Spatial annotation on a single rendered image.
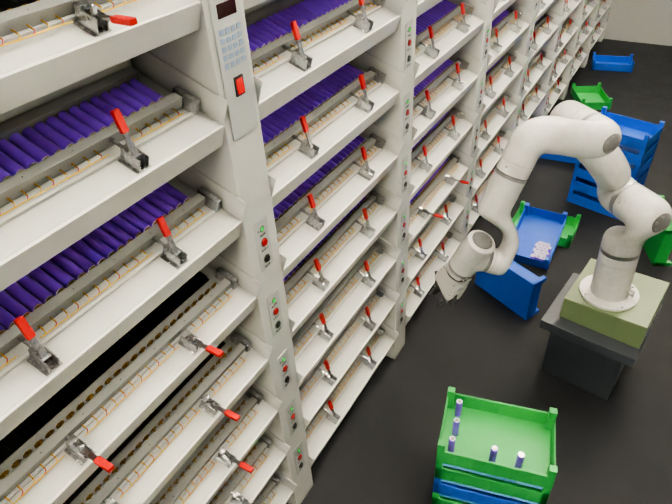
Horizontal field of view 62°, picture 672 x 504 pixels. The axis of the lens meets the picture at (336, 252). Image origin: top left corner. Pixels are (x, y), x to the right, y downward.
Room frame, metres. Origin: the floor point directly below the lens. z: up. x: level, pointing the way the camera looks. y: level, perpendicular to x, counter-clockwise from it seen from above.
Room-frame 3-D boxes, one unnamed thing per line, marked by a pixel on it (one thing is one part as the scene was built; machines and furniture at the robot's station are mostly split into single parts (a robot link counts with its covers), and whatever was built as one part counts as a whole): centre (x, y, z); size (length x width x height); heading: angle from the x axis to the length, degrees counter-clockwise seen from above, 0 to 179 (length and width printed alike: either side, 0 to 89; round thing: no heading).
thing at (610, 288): (1.40, -0.93, 0.47); 0.19 x 0.19 x 0.18
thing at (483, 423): (0.88, -0.41, 0.36); 0.30 x 0.20 x 0.08; 70
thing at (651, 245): (2.09, -1.53, 0.10); 0.30 x 0.08 x 0.20; 169
